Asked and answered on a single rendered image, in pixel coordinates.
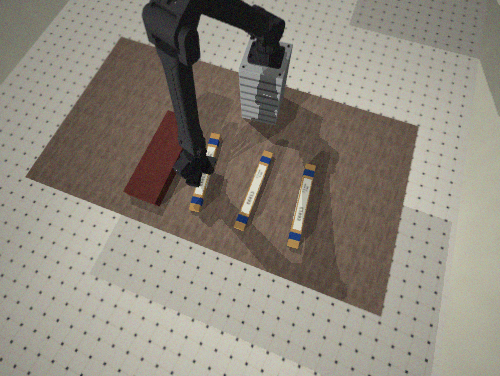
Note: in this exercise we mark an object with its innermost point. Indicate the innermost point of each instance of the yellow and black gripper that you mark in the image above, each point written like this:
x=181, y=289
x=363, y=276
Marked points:
x=212, y=161

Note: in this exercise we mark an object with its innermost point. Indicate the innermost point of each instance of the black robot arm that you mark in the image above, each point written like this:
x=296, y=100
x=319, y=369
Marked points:
x=176, y=24

